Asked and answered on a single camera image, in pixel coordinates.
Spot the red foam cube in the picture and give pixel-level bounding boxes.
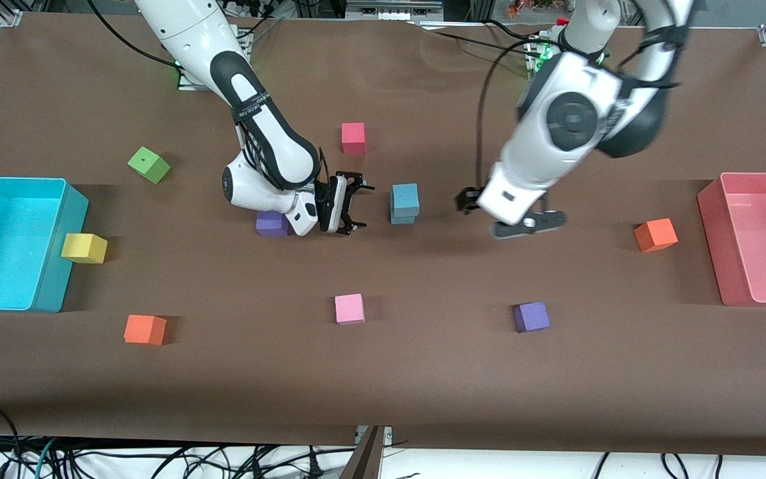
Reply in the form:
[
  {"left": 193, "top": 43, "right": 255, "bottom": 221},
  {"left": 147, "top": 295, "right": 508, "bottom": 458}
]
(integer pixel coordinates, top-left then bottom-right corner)
[{"left": 341, "top": 122, "right": 366, "bottom": 155}]

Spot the purple foam cube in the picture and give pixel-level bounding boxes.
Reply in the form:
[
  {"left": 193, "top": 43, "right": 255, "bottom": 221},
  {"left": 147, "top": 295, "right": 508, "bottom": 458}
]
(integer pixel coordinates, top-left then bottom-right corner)
[
  {"left": 513, "top": 301, "right": 551, "bottom": 333},
  {"left": 255, "top": 210, "right": 291, "bottom": 238}
]

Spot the pink foam cube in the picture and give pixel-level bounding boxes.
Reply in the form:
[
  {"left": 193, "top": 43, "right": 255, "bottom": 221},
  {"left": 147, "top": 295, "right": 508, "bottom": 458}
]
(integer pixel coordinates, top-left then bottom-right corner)
[{"left": 334, "top": 293, "right": 366, "bottom": 325}]

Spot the brown table cover sheet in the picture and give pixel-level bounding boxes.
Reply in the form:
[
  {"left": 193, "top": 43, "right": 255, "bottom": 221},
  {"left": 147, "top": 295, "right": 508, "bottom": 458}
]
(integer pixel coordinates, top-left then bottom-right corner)
[{"left": 0, "top": 12, "right": 766, "bottom": 460}]

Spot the silver background device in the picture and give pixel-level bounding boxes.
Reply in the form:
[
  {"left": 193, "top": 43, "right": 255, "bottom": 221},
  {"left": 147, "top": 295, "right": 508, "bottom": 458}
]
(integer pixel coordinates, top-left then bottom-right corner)
[{"left": 345, "top": 0, "right": 445, "bottom": 22}]

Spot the green foam cube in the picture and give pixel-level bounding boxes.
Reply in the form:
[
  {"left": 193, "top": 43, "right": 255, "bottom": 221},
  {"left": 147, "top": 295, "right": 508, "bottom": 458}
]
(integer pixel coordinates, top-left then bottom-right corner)
[{"left": 128, "top": 146, "right": 172, "bottom": 185}]

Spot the orange foam cube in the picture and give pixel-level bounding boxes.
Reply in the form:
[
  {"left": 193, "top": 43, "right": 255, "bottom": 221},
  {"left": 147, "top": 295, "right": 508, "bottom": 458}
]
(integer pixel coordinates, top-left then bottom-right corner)
[
  {"left": 634, "top": 218, "right": 679, "bottom": 253},
  {"left": 124, "top": 315, "right": 168, "bottom": 346}
]

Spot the yellow foam cube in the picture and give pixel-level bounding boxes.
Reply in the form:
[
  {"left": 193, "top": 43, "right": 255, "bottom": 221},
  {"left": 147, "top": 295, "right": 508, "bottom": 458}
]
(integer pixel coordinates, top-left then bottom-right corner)
[{"left": 61, "top": 233, "right": 108, "bottom": 265}]

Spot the pink plastic bin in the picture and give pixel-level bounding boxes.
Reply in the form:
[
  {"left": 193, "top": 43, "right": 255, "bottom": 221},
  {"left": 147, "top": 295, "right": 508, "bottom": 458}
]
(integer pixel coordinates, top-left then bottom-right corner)
[{"left": 697, "top": 172, "right": 766, "bottom": 307}]

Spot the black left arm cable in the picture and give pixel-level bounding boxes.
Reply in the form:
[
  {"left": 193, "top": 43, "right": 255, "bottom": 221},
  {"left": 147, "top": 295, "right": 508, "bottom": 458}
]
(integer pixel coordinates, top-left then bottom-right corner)
[{"left": 475, "top": 27, "right": 683, "bottom": 197}]

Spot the long black table cable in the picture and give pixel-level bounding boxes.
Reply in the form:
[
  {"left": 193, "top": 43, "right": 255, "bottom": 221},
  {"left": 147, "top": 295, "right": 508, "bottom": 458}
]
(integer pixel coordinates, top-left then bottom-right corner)
[{"left": 416, "top": 23, "right": 530, "bottom": 51}]

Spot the curved black table cable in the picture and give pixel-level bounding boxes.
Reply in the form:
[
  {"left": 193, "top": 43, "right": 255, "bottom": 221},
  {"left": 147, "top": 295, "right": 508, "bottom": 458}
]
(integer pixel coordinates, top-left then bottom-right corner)
[{"left": 486, "top": 19, "right": 542, "bottom": 37}]

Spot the black base cable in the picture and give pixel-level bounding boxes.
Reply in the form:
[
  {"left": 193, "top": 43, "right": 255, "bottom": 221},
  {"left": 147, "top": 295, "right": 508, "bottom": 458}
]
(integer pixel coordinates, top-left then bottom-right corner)
[{"left": 249, "top": 13, "right": 284, "bottom": 37}]

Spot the aluminium table edge bracket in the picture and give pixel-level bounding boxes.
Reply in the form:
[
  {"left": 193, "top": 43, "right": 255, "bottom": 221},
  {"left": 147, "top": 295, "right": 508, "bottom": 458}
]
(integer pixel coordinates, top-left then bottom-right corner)
[{"left": 355, "top": 426, "right": 394, "bottom": 445}]

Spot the dark metal post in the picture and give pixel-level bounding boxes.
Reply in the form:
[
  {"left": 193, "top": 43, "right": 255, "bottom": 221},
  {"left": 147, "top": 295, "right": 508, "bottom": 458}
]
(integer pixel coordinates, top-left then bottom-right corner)
[{"left": 340, "top": 426, "right": 384, "bottom": 479}]

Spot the black floor cable tangle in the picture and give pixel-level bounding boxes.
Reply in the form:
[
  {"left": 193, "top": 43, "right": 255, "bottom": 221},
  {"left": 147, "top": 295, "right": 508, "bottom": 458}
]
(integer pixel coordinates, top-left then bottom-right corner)
[{"left": 0, "top": 436, "right": 357, "bottom": 479}]

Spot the teal floor cable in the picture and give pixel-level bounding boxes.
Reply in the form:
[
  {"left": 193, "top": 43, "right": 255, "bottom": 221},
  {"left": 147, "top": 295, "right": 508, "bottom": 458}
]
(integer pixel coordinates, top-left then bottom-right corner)
[{"left": 32, "top": 438, "right": 58, "bottom": 479}]

